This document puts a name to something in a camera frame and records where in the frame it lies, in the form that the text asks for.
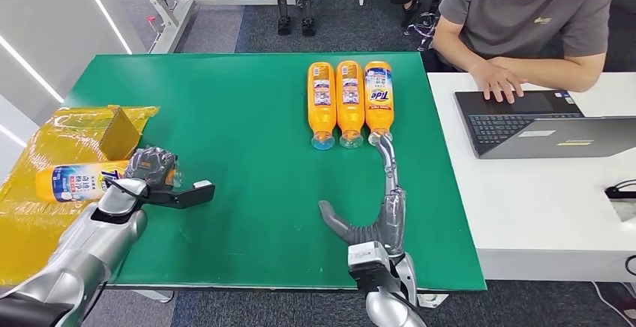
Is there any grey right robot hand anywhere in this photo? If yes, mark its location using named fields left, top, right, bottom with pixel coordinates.
left=317, top=134, right=407, bottom=257

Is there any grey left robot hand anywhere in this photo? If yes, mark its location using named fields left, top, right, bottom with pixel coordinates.
left=122, top=146, right=179, bottom=190

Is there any orange detergent bottle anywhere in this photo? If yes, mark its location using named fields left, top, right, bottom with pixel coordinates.
left=307, top=61, right=338, bottom=152
left=335, top=61, right=366, bottom=150
left=35, top=159, right=184, bottom=204

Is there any orange detergent bottle Tide label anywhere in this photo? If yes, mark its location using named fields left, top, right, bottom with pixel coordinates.
left=364, top=61, right=394, bottom=147

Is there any green table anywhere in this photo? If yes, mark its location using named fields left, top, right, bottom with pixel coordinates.
left=63, top=52, right=487, bottom=293

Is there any yellow film wrapped cardboard box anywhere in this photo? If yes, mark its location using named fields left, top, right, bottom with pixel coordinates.
left=0, top=105, right=160, bottom=286

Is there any white desk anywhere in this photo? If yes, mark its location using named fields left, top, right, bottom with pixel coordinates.
left=427, top=72, right=636, bottom=284

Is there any dark grey laptop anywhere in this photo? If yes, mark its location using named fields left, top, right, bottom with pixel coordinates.
left=453, top=90, right=636, bottom=161

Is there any black office chair base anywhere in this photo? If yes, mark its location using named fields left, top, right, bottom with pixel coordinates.
left=404, top=11, right=438, bottom=52

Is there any white power socket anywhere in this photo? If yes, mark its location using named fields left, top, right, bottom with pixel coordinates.
left=610, top=199, right=636, bottom=224

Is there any person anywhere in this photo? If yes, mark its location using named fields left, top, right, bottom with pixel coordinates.
left=432, top=0, right=617, bottom=104

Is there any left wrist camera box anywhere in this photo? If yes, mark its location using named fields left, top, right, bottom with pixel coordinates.
left=144, top=179, right=216, bottom=211

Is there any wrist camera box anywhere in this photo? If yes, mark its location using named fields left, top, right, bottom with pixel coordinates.
left=347, top=241, right=400, bottom=296
left=144, top=179, right=216, bottom=211

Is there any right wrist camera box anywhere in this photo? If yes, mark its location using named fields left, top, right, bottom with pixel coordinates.
left=347, top=241, right=400, bottom=296

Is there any white metal stand frame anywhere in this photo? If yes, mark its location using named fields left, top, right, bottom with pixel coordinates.
left=104, top=0, right=304, bottom=55

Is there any black plug with cable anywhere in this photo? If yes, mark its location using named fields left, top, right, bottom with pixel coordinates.
left=604, top=179, right=636, bottom=200

